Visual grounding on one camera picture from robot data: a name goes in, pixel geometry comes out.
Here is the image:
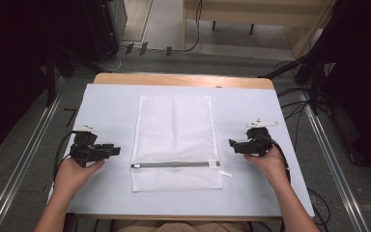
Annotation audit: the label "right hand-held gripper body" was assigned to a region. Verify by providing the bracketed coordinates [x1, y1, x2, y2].
[244, 118, 280, 158]

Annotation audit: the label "dark equipment cabinet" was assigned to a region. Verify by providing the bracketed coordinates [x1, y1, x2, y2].
[82, 0, 128, 64]

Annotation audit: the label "white mesh laundry bag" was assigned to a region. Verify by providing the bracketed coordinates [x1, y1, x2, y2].
[129, 94, 233, 193]

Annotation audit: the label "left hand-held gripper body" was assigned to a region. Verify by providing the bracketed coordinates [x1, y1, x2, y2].
[70, 126, 106, 168]

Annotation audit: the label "wooden table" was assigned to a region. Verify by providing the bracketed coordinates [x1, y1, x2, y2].
[93, 72, 275, 91]

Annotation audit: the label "person's right hand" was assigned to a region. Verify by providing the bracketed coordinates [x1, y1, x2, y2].
[243, 145, 292, 189]

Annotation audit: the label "black floor cable loop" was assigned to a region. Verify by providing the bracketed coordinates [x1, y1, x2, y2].
[306, 188, 332, 228]

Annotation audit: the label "dark chair part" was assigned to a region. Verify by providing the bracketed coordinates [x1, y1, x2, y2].
[63, 212, 79, 232]

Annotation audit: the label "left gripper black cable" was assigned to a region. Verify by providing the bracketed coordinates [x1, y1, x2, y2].
[52, 130, 77, 182]

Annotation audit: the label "black floor cables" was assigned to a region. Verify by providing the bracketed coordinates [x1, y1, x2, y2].
[275, 86, 312, 143]

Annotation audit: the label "person's beige trousers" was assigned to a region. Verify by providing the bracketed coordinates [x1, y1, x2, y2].
[114, 219, 254, 232]

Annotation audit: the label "black curtain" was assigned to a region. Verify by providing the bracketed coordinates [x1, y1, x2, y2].
[0, 0, 88, 160]
[302, 0, 371, 177]

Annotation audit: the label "light wooden furniture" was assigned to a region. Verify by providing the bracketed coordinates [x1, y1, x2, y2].
[183, 0, 337, 60]

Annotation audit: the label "white table cover sheet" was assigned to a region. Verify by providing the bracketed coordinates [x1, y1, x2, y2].
[47, 83, 316, 218]

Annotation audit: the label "black hanging cable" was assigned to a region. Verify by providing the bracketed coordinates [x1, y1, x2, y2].
[165, 0, 205, 56]

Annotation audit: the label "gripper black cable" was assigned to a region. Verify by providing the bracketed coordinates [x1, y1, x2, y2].
[261, 132, 293, 186]
[52, 130, 77, 182]

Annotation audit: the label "person's left hand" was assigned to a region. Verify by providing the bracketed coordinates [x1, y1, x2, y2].
[53, 157, 106, 202]

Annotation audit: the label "metal floor rail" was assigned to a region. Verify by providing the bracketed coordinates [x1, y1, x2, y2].
[0, 91, 64, 232]
[299, 89, 371, 232]

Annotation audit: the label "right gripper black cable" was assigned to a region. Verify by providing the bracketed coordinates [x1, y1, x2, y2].
[261, 132, 293, 186]

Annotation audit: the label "black metal stand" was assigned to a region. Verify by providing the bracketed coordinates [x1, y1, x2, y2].
[43, 44, 78, 108]
[258, 52, 328, 116]

